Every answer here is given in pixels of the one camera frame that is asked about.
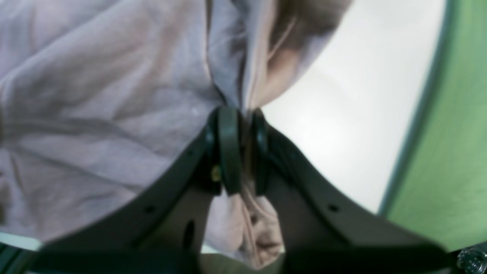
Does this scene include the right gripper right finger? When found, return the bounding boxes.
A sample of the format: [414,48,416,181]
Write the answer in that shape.
[253,110,455,274]

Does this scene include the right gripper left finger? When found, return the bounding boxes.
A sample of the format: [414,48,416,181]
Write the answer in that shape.
[29,107,242,274]

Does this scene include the mauve pink t-shirt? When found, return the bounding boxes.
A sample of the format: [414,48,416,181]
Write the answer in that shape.
[1,0,351,243]

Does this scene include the green fabric panel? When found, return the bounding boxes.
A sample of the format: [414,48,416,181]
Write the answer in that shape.
[379,0,487,252]

